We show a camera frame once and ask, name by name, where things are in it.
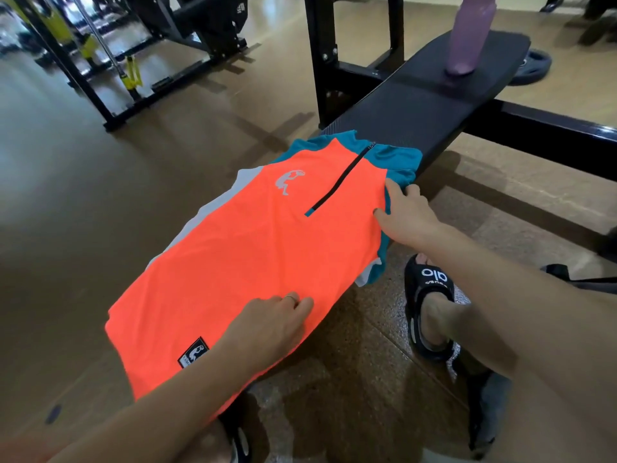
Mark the person's right hand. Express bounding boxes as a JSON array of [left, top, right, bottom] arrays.
[[373, 177, 442, 249]]

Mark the person's left hand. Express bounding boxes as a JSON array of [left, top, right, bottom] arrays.
[[219, 293, 315, 377]]

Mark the orange teal white jersey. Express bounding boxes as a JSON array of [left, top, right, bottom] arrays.
[[105, 129, 424, 422]]

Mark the pink water bottle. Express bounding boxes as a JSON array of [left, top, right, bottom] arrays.
[[444, 0, 498, 77]]

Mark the dark grey backpack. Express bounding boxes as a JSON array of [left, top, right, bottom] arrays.
[[465, 264, 617, 458]]

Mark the person's right forearm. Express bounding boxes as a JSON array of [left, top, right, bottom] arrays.
[[424, 226, 617, 406]]

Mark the person's left forearm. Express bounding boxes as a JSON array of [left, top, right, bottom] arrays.
[[48, 341, 256, 463]]

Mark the person's left leg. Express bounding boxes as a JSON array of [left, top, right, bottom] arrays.
[[188, 419, 233, 463]]

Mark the black right slipper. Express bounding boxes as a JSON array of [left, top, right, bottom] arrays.
[[404, 253, 456, 363]]

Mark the black slipper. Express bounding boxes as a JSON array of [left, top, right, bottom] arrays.
[[404, 253, 456, 363], [219, 395, 253, 463]]

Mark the black left slipper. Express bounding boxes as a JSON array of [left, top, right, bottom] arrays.
[[219, 395, 253, 463]]

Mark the black ribbed bench pad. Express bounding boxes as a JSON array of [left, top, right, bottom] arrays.
[[320, 29, 531, 177]]

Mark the small black weight plate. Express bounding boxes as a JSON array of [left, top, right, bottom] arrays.
[[508, 48, 554, 86]]

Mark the black power rack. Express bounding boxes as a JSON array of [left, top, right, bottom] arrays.
[[9, 0, 251, 133]]

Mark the rack of black weight plates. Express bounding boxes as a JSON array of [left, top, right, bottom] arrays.
[[539, 0, 617, 46]]

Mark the yellow safety catch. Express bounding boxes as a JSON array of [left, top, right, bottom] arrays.
[[120, 56, 143, 91]]

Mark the yellow black gym machine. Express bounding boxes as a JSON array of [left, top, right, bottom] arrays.
[[9, 0, 97, 61]]

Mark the black steel bench frame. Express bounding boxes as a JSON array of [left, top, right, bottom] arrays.
[[303, 0, 617, 264]]

